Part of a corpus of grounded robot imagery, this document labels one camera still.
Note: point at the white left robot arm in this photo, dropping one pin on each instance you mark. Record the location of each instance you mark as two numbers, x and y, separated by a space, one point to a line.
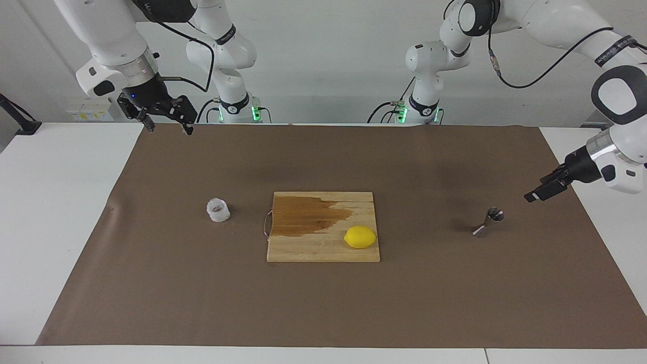
556 25

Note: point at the black clamp stand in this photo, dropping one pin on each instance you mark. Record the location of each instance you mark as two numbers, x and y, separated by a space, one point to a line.
28 126

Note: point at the brown paper table mat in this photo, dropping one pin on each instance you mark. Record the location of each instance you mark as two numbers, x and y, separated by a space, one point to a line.
151 283

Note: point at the yellow lemon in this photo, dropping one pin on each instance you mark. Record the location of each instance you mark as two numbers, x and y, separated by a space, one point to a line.
360 237

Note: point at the wooden cutting board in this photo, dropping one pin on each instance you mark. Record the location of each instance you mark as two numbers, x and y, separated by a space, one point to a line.
313 247

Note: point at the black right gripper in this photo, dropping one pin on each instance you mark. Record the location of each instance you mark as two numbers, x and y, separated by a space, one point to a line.
149 93

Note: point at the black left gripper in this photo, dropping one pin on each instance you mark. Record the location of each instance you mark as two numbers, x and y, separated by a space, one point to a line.
584 167

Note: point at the clear plastic cup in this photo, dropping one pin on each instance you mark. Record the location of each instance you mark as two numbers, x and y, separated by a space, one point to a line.
218 215

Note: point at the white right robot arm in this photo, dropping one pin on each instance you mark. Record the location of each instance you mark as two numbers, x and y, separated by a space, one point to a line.
116 30

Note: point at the steel double jigger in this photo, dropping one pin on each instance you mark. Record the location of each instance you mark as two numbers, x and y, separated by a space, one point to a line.
489 220

